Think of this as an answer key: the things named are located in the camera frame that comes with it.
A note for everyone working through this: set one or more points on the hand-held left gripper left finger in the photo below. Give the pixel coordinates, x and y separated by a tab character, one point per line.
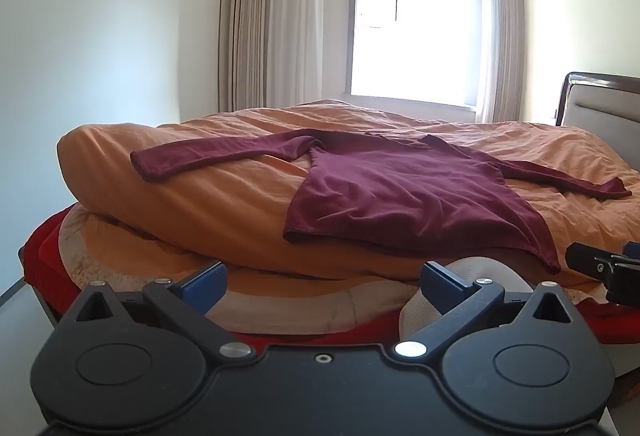
206	283

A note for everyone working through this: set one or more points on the padded headboard with wooden frame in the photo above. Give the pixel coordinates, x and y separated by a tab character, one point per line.
605	111

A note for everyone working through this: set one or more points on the red bed sheet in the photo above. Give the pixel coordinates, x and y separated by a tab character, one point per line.
42	261

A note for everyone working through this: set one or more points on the narrow beige curtain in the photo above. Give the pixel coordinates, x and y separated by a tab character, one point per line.
502	36

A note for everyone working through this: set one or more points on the orange duvet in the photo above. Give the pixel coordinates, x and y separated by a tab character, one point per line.
210	196

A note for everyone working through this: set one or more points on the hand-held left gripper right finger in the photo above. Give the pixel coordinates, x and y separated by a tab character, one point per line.
440	283

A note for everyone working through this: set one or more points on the maroon long-sleeve shirt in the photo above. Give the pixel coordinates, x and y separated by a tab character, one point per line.
400	201

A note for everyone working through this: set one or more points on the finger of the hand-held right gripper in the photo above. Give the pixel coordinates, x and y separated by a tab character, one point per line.
585	258

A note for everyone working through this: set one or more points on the beige patterned blanket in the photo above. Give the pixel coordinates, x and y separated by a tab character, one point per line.
280	298

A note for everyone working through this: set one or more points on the white pillow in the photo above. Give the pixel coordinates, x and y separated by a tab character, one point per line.
495	268

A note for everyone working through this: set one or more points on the wall socket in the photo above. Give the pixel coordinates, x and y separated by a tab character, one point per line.
555	117

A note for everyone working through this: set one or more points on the wide beige curtain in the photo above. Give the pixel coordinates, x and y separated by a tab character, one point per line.
280	21

